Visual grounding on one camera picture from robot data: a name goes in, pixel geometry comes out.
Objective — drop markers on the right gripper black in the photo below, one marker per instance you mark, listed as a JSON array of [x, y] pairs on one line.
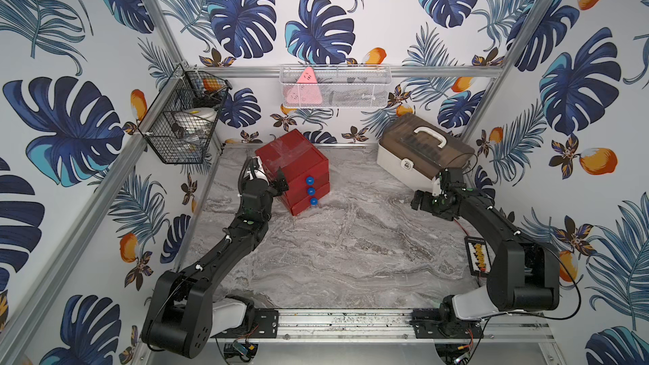
[[446, 215]]

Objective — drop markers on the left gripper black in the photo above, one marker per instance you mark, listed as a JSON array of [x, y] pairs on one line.
[[271, 187]]

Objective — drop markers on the red three-drawer cabinet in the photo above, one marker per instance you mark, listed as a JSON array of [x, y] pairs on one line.
[[305, 168]]

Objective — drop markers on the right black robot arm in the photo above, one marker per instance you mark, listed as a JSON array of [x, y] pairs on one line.
[[523, 277]]

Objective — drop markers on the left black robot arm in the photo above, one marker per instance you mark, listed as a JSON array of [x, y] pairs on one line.
[[218, 263]]

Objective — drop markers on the black connector board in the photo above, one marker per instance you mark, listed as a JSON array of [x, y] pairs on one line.
[[478, 257]]

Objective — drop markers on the brown lid storage box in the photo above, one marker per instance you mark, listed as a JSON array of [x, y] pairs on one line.
[[415, 152]]

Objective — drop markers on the pink triangle item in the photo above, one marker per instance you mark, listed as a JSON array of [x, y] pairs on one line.
[[305, 91]]

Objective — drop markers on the white object in basket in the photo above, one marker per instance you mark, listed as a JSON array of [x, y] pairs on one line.
[[196, 120]]

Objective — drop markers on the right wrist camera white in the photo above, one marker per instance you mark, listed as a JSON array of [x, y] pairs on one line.
[[436, 187]]

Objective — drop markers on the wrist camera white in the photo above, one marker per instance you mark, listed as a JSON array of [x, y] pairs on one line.
[[436, 187], [255, 170]]

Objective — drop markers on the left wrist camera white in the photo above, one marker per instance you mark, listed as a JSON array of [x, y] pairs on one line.
[[255, 170]]

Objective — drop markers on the clear wall shelf basket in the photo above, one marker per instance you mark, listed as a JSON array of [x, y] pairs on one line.
[[345, 86]]

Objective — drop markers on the black wire basket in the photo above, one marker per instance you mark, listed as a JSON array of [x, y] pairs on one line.
[[186, 89]]

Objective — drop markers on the aluminium front rail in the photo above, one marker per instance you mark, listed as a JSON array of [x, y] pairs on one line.
[[371, 325]]

